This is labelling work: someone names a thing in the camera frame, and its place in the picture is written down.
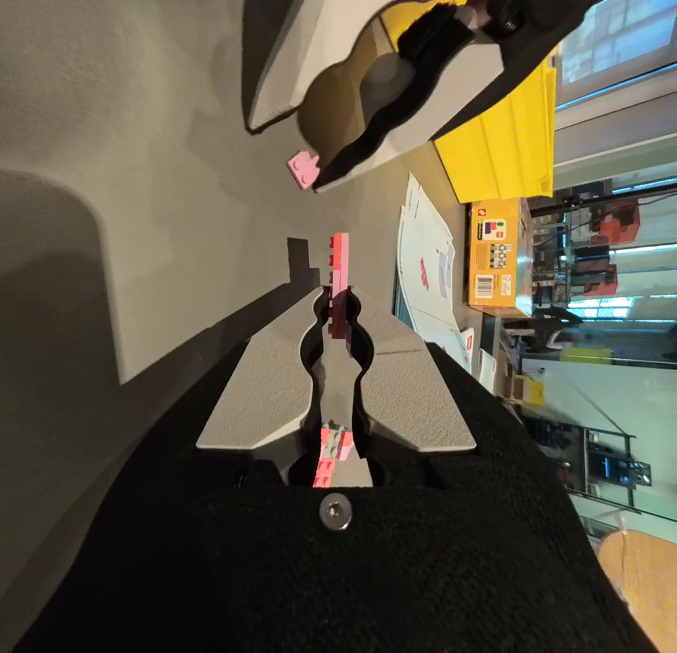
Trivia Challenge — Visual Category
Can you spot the large window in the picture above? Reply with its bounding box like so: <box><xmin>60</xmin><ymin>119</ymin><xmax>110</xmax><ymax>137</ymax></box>
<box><xmin>553</xmin><ymin>0</ymin><xmax>677</xmax><ymax>117</ymax></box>

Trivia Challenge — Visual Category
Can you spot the red 3D printer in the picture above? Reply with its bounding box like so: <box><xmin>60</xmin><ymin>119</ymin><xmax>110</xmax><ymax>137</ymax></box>
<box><xmin>588</xmin><ymin>201</ymin><xmax>642</xmax><ymax>248</ymax></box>
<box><xmin>573</xmin><ymin>262</ymin><xmax>620</xmax><ymax>298</ymax></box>

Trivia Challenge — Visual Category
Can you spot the orange toy brick box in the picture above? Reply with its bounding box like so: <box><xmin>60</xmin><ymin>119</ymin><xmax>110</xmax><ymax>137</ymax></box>
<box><xmin>464</xmin><ymin>196</ymin><xmax>533</xmax><ymax>316</ymax></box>

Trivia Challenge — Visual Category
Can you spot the pink plate brick assembly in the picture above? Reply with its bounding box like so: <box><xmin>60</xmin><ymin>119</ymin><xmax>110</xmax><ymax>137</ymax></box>
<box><xmin>327</xmin><ymin>232</ymin><xmax>352</xmax><ymax>359</ymax></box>

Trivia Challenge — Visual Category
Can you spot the black shelving rack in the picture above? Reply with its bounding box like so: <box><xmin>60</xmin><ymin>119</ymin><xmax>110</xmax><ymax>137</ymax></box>
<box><xmin>581</xmin><ymin>426</ymin><xmax>655</xmax><ymax>507</ymax></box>

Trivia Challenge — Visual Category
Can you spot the black tripod stand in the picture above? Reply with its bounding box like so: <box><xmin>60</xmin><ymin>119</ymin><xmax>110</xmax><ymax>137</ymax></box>
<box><xmin>529</xmin><ymin>188</ymin><xmax>677</xmax><ymax>210</ymax></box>

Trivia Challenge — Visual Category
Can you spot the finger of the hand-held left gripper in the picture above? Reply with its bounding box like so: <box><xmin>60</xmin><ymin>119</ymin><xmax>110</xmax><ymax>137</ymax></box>
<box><xmin>244</xmin><ymin>0</ymin><xmax>446</xmax><ymax>134</ymax></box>
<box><xmin>312</xmin><ymin>5</ymin><xmax>504</xmax><ymax>195</ymax></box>

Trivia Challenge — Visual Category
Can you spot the open instruction booklet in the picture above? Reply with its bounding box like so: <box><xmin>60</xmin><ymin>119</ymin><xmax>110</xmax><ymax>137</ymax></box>
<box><xmin>394</xmin><ymin>172</ymin><xmax>478</xmax><ymax>371</ymax></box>

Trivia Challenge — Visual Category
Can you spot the wooden book stand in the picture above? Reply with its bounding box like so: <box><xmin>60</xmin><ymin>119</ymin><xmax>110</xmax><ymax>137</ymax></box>
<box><xmin>596</xmin><ymin>529</ymin><xmax>677</xmax><ymax>653</ymax></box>

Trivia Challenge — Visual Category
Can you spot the small pink brick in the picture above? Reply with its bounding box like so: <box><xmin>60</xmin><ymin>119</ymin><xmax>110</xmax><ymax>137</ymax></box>
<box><xmin>286</xmin><ymin>151</ymin><xmax>322</xmax><ymax>191</ymax></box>

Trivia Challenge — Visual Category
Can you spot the black office chair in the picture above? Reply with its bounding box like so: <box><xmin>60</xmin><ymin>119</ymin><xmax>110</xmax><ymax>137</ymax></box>
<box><xmin>502</xmin><ymin>305</ymin><xmax>584</xmax><ymax>353</ymax></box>

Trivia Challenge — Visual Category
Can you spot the yellow plastic bin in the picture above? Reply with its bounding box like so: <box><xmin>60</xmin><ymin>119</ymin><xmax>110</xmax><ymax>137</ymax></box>
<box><xmin>381</xmin><ymin>0</ymin><xmax>557</xmax><ymax>205</ymax></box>

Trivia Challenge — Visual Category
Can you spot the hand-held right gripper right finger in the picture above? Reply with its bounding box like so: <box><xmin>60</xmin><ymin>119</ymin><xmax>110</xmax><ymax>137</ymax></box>
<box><xmin>346</xmin><ymin>285</ymin><xmax>478</xmax><ymax>459</ymax></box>

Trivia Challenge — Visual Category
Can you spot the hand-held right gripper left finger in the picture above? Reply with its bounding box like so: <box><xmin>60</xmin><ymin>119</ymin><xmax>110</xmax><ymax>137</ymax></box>
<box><xmin>195</xmin><ymin>285</ymin><xmax>327</xmax><ymax>451</ymax></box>

